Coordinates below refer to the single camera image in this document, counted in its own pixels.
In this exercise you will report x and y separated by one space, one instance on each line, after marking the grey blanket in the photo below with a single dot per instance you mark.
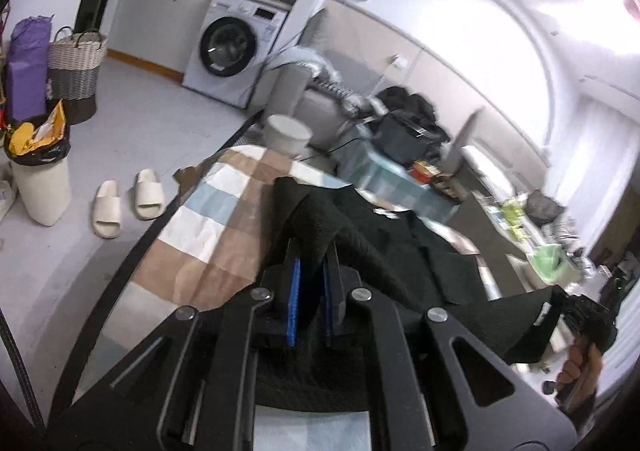
310 66

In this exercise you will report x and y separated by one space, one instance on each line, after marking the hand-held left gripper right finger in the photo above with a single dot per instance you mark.
327 301

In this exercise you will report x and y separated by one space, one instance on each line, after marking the red bowl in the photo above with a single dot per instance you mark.
426 169

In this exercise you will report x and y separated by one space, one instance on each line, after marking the purple bag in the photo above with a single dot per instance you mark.
30 66

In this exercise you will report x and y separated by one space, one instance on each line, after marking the dark grey bag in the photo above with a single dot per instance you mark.
542 206

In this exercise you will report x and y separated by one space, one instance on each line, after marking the white kitchen cabinet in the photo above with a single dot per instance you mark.
150 21

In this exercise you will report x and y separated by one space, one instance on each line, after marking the woven laundry basket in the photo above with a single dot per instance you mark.
75 71

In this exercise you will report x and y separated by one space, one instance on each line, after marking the person's right hand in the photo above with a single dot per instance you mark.
580 371

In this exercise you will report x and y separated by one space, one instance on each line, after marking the beige slipper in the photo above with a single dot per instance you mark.
147 193
106 208

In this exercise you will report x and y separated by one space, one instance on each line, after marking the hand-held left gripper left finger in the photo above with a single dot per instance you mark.
295 301

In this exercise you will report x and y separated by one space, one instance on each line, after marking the white washing machine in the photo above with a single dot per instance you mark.
235 46

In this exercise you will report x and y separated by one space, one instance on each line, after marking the grey sofa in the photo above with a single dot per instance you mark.
320 106

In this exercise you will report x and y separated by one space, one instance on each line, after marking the white curtain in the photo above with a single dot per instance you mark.
595 171

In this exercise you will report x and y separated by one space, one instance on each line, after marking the white trash bin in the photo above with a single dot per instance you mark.
40 191

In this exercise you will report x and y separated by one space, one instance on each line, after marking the beige side table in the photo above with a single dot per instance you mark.
500 256

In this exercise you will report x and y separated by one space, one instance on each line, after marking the pile of black clothes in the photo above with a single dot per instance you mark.
405 98

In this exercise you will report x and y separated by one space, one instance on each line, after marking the checked tablecloth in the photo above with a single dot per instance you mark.
210 231

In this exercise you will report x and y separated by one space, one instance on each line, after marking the wall socket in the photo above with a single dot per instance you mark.
399 61

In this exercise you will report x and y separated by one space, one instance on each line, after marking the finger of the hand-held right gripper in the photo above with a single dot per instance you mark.
574 308

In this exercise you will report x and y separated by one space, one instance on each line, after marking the black knit sweater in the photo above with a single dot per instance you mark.
400 251

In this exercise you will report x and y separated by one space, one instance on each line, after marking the teal coffee table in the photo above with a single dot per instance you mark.
390 186

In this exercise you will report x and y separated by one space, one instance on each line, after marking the green plastic bag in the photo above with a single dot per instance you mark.
546 262

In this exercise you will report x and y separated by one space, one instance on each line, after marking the padded bed headboard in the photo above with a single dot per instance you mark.
500 146

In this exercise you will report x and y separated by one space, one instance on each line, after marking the yellow green packet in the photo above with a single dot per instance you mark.
513 212

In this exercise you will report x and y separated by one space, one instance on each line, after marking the round white stool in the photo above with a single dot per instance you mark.
287 133

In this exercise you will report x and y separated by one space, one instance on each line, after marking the black cooking pot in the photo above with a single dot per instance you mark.
400 136

